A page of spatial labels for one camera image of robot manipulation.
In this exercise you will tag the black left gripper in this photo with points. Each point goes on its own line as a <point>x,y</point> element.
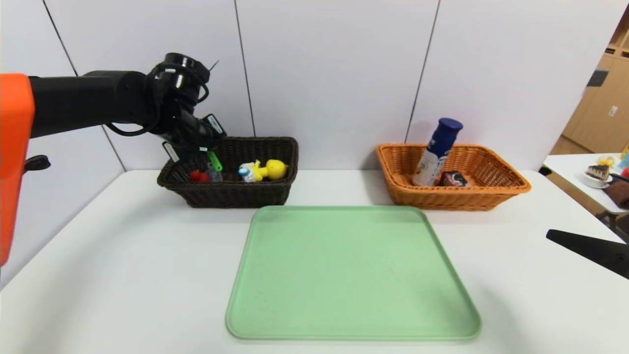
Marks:
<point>183,148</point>

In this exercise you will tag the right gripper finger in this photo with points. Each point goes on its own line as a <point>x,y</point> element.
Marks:
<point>594,250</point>

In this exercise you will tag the red rubber duck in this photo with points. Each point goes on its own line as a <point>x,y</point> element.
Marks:
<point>199,176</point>

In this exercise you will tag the yellow duck toy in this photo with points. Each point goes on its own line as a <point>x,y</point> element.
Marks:
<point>270,169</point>

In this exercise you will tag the black drink carton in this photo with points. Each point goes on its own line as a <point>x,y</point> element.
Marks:
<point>453,178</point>

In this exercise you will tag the blue and white drink bottle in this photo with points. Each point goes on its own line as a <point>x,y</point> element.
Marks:
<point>440,142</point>

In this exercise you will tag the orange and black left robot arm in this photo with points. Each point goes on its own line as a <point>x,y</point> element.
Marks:
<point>73,103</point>

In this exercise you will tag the dark brown wicker basket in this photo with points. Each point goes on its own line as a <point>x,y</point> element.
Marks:
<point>236,196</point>

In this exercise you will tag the orange wicker basket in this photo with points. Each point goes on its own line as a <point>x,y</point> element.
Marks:
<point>467,199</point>

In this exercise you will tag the brown cloth pouch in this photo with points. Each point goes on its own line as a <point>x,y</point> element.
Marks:
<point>618,192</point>

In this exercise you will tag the white plate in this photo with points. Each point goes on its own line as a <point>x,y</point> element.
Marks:
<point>592,184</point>

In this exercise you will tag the cake slice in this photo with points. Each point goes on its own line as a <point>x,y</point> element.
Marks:
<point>598,172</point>

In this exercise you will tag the white side table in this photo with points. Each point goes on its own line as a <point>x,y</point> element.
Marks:
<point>565,172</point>

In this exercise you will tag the teal box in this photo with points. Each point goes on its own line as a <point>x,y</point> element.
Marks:
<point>624,161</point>

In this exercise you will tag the wooden cabinet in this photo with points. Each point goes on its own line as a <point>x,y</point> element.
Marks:
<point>599,113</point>

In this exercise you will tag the light green plastic tray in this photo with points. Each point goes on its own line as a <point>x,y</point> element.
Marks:
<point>354,275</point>

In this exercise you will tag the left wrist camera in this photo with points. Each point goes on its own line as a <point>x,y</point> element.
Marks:
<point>184,73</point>

